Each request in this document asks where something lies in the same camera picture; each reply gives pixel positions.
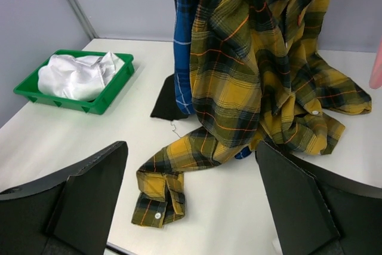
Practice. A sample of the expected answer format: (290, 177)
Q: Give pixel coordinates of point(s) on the black shirt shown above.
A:
(165, 106)

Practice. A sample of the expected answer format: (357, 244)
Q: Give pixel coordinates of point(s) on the pink hanger with metal hook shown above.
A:
(375, 80)

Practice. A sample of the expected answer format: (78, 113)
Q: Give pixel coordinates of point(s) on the white shirt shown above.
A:
(78, 78)

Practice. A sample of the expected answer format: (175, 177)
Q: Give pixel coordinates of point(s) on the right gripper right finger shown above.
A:
(316, 211)

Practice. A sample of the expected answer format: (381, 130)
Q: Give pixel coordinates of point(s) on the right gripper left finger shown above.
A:
(69, 211)

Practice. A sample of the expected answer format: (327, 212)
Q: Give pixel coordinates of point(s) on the yellow plaid shirt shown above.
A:
(297, 87)

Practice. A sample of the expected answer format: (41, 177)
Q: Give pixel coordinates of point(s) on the blue plaid shirt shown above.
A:
(244, 77)

